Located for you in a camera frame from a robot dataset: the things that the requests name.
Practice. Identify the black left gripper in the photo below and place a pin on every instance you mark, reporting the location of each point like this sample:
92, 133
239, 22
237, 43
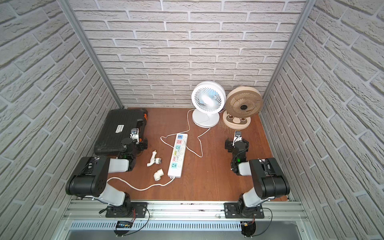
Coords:
141, 143

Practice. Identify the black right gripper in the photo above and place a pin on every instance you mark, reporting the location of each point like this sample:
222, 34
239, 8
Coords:
237, 144

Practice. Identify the white multicolour power strip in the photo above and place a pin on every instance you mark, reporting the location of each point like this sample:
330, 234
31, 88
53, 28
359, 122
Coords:
178, 156

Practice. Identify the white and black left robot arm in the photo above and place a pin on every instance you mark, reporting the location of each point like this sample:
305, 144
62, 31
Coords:
89, 179

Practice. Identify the white pipe elbow fitting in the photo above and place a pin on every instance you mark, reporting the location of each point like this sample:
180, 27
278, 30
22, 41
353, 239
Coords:
158, 174

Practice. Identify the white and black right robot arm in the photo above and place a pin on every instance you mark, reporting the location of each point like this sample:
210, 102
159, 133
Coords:
269, 181

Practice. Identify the beige bear desk fan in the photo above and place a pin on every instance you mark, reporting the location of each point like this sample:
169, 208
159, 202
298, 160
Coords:
241, 104

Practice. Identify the white desk fan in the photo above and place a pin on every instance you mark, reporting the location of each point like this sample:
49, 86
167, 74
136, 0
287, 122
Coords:
209, 99

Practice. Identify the black plastic tool case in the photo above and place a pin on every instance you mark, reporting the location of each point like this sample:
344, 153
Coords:
117, 127

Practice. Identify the white plastic faucet tap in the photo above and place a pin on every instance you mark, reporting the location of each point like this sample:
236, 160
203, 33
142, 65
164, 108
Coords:
154, 159

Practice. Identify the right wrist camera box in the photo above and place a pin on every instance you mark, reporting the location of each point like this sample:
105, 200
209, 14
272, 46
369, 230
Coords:
238, 136

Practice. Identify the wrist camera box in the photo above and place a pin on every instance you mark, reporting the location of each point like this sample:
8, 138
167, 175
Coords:
238, 136
135, 135

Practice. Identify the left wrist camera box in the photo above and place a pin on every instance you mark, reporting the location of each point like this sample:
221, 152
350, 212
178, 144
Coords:
135, 135

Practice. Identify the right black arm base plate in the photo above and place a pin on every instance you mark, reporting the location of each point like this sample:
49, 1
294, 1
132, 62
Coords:
235, 210

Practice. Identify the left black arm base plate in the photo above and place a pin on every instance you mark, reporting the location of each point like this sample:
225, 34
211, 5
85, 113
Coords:
139, 208

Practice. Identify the aluminium front rail frame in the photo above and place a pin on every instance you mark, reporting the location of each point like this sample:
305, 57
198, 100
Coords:
185, 220

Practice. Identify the left aluminium corner post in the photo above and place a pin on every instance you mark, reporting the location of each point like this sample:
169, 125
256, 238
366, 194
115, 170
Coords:
80, 32

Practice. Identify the aluminium corner post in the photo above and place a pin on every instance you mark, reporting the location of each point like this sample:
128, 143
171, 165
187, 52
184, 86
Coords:
290, 44
80, 32

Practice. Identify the right aluminium corner post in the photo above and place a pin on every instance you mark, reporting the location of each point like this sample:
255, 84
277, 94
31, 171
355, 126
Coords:
290, 44

